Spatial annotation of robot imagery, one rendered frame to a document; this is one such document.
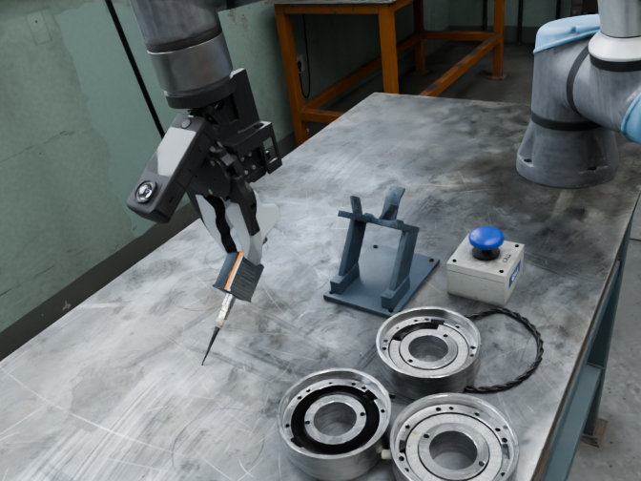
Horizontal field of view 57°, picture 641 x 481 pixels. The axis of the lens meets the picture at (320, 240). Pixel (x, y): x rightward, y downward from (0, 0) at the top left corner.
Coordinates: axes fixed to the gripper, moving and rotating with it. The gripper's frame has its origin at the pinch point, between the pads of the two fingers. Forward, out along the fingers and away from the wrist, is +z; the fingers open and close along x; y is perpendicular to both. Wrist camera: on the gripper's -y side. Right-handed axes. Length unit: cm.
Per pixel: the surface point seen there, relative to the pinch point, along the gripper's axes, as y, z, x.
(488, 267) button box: 15.9, 6.4, -23.2
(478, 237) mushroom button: 17.3, 3.5, -21.5
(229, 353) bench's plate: -7.1, 8.6, -2.0
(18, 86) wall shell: 45, 3, 142
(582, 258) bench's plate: 28.4, 12.0, -29.7
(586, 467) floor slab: 57, 93, -24
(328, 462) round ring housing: -14.5, 5.7, -22.7
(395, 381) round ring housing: -3.0, 7.5, -22.0
